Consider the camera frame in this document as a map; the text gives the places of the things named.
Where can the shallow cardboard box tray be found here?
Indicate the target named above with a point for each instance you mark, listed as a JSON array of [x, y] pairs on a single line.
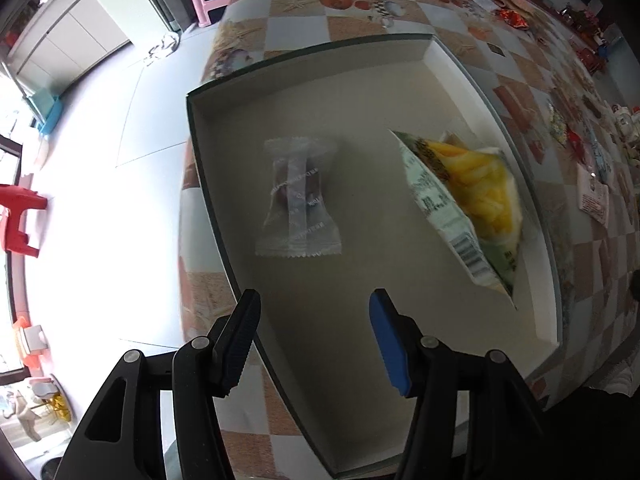
[[315, 337]]

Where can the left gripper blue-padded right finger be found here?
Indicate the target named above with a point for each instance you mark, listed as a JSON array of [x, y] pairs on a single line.
[[399, 341]]

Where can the red foil candy wrapper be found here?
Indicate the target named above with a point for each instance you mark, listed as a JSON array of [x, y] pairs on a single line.
[[511, 18]]

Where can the clear brown snack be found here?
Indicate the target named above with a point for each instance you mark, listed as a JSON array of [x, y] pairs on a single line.
[[297, 224]]

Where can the white cabinet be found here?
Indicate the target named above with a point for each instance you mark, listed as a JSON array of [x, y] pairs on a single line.
[[53, 43]]

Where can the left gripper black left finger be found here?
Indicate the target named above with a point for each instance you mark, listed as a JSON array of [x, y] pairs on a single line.
[[233, 344]]

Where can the blue dustpan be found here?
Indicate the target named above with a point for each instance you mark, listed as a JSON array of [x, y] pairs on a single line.
[[47, 110]]

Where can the red plastic chair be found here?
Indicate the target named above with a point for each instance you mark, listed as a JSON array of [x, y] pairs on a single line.
[[15, 201]]

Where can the yellow green chip bag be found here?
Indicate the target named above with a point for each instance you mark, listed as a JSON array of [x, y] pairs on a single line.
[[471, 199]]

